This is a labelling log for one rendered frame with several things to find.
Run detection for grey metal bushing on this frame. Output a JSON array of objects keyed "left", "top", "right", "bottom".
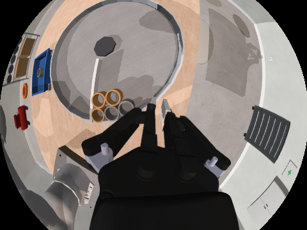
[
  {"left": 118, "top": 98, "right": 135, "bottom": 116},
  {"left": 104, "top": 104, "right": 120, "bottom": 121},
  {"left": 37, "top": 68, "right": 44, "bottom": 77}
]

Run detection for grey round turning table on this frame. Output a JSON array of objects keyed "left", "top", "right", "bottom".
[{"left": 50, "top": 0, "right": 185, "bottom": 123}]

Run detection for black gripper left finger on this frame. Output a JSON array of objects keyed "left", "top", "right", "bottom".
[{"left": 81, "top": 96, "right": 159, "bottom": 178}]

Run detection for blue plastic crate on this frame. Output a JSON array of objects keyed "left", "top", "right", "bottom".
[{"left": 32, "top": 48, "right": 54, "bottom": 96}]

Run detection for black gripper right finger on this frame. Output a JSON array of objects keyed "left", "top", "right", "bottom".
[{"left": 161, "top": 98, "right": 231, "bottom": 180}]

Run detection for bronze bushing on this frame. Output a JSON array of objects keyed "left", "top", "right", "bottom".
[
  {"left": 91, "top": 91, "right": 107, "bottom": 109},
  {"left": 105, "top": 89, "right": 123, "bottom": 106},
  {"left": 91, "top": 106, "right": 106, "bottom": 123}
]

